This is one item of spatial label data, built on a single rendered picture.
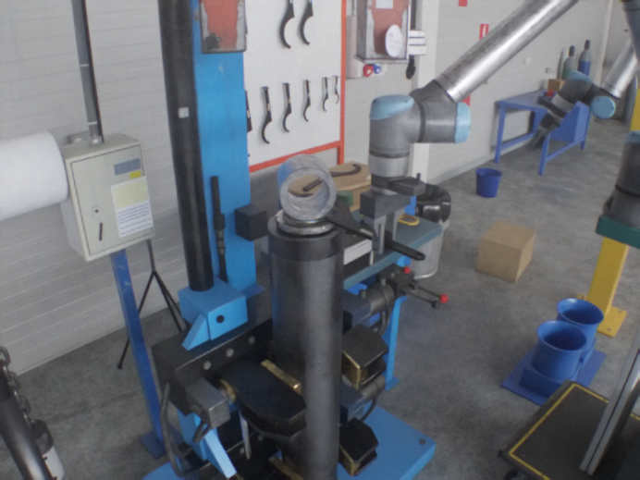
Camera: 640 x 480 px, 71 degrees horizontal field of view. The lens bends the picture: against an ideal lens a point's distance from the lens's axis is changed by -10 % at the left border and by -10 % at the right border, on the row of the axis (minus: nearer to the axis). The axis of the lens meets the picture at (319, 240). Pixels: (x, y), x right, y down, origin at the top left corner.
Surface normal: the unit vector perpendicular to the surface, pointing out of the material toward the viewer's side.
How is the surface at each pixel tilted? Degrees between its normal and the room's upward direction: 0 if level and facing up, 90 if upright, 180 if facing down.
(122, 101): 90
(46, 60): 90
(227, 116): 90
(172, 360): 0
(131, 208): 90
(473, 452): 0
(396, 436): 0
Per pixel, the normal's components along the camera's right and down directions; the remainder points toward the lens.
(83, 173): 0.72, 0.31
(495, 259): -0.60, 0.36
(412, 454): 0.00, -0.89
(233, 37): 0.15, 0.44
